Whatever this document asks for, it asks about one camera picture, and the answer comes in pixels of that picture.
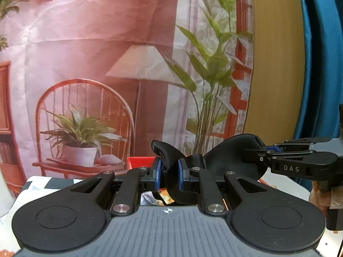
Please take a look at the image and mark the yellow-brown board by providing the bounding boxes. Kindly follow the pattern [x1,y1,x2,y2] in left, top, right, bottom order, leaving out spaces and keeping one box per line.
[242,0,314,143]

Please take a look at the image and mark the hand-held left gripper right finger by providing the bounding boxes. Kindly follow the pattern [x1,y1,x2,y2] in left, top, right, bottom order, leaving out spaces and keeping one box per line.
[178,158,269,217]

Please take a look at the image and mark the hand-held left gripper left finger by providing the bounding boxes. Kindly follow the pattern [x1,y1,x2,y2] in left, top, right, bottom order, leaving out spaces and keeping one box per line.
[69,158,162,217]

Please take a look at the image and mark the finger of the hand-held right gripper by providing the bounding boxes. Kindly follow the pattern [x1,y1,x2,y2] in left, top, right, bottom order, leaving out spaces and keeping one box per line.
[244,149,316,164]
[265,136,333,152]

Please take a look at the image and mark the black sleep mask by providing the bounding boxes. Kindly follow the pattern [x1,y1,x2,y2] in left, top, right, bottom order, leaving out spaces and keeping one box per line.
[151,133,268,206]

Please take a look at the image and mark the printed room scene backdrop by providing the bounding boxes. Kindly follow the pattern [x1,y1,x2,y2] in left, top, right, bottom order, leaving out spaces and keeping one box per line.
[0,0,254,202]

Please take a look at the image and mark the person's right hand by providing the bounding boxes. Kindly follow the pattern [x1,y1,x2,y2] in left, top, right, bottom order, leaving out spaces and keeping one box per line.
[308,181,343,215]

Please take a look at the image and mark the red cardboard box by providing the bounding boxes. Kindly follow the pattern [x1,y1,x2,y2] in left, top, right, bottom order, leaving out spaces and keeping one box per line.
[127,156,161,171]

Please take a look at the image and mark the blue curtain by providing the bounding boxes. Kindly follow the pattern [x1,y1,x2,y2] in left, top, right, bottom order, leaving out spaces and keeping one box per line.
[292,0,343,186]

